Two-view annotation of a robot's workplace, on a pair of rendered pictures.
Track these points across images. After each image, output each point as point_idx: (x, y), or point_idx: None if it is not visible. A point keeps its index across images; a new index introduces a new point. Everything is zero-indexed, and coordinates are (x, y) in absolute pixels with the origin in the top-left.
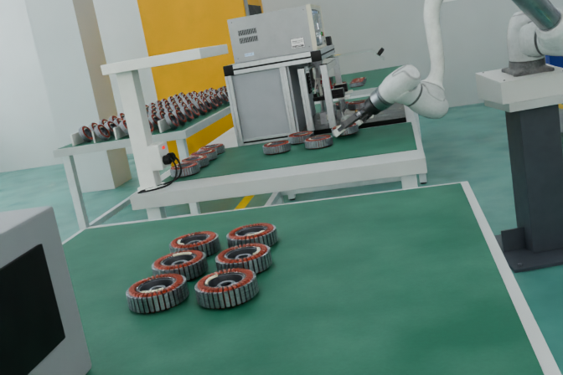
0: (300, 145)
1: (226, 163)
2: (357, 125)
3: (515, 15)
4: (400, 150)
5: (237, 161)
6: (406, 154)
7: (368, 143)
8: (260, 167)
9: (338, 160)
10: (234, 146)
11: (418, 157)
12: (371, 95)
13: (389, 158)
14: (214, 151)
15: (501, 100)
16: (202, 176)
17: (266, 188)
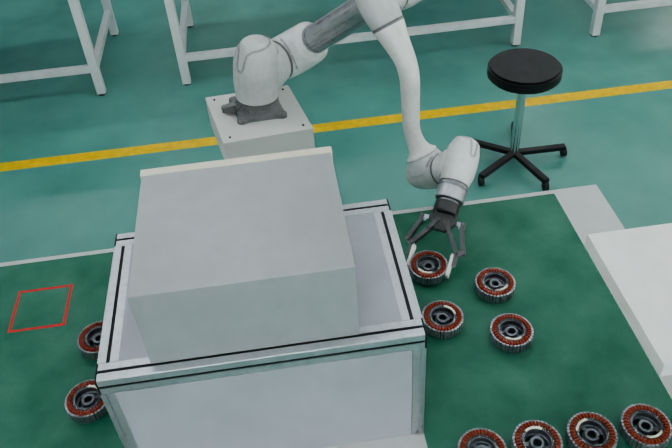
0: (470, 318)
1: (575, 391)
2: (427, 250)
3: (263, 48)
4: (555, 204)
5: (567, 376)
6: (575, 198)
7: (501, 238)
8: (615, 326)
9: (587, 250)
10: (418, 441)
11: (594, 188)
12: (460, 196)
13: (591, 209)
14: (534, 421)
15: (312, 146)
16: (656, 395)
17: None
